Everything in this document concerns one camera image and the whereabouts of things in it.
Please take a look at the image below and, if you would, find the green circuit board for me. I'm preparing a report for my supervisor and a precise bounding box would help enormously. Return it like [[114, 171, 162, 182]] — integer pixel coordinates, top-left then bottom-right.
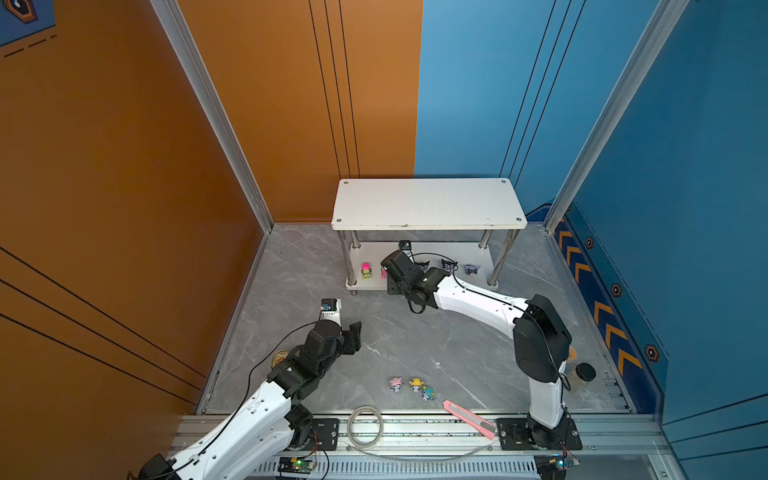
[[276, 457, 318, 478], [534, 456, 581, 480]]

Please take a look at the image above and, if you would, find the pink small figurine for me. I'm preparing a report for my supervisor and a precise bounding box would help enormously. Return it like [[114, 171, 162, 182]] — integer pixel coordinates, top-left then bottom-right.
[[390, 377, 403, 393]]

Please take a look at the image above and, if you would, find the pink utility knife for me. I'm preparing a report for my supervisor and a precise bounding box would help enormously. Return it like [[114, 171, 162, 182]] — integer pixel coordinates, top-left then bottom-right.
[[442, 400, 496, 440]]

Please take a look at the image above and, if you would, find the clear coiled tube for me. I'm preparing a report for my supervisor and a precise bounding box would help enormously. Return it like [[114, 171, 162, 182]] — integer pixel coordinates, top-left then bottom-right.
[[339, 406, 498, 463]]

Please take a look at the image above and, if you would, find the left green circuit board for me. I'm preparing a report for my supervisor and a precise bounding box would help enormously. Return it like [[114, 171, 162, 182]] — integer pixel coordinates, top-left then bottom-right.
[[276, 457, 318, 478]]

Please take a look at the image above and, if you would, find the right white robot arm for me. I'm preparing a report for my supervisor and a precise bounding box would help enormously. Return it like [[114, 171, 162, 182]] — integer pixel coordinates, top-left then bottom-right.
[[381, 250, 583, 451]]

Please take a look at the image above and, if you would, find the white two-tier shelf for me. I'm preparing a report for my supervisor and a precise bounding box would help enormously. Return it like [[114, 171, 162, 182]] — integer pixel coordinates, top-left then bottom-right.
[[331, 178, 527, 293]]

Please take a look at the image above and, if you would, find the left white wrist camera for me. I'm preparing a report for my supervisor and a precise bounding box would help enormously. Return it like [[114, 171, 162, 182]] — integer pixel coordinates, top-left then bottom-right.
[[319, 298, 341, 325]]

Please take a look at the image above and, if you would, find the yellow small figurine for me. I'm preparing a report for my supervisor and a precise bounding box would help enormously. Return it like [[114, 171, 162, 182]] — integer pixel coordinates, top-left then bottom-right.
[[409, 377, 424, 393]]

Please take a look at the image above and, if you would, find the teal small figurine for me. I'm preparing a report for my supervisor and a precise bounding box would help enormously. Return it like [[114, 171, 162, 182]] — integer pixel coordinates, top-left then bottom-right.
[[420, 385, 435, 401]]

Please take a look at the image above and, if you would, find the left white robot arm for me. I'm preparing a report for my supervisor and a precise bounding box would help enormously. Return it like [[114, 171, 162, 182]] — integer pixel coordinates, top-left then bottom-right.
[[127, 318, 362, 479]]

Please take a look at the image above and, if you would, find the black round cap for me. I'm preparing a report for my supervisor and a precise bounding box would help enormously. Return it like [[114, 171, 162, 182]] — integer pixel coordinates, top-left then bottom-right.
[[566, 362, 597, 392]]

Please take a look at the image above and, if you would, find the right green circuit board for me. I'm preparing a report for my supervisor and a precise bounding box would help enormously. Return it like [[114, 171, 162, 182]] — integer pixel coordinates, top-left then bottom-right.
[[534, 456, 581, 480]]

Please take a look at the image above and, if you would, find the pink green toy truck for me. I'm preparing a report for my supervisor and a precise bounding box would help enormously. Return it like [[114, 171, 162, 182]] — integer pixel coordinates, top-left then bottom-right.
[[361, 262, 373, 280]]

